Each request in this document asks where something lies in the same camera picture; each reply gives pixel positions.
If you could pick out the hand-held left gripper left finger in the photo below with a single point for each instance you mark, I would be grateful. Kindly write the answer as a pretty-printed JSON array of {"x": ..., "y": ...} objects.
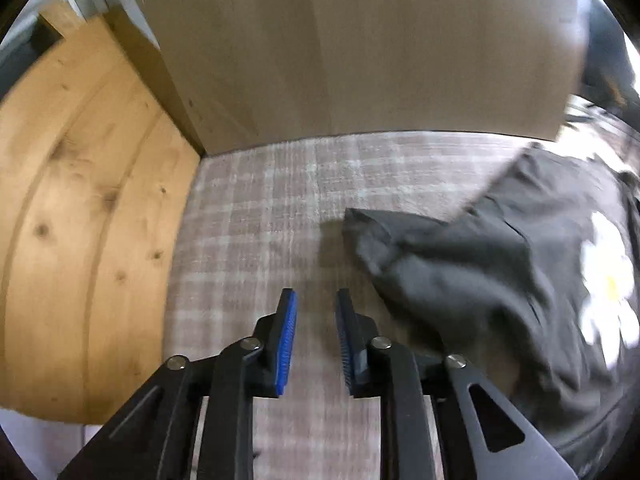
[{"x": 286, "y": 340}]

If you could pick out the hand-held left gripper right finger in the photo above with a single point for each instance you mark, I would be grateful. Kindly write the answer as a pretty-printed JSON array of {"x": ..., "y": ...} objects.
[{"x": 345, "y": 340}]

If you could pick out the grey daisy print hoodie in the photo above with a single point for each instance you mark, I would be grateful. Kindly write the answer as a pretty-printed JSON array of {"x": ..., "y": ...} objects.
[{"x": 500, "y": 270}]

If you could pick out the plaid woven blanket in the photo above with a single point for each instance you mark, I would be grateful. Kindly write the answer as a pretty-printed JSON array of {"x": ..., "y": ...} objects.
[{"x": 250, "y": 220}]

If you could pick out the pine plank panel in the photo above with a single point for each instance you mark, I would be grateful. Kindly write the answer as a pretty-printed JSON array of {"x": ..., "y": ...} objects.
[{"x": 90, "y": 210}]

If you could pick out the light wooden board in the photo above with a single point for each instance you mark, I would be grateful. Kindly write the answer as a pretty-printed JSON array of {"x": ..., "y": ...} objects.
[{"x": 375, "y": 45}]

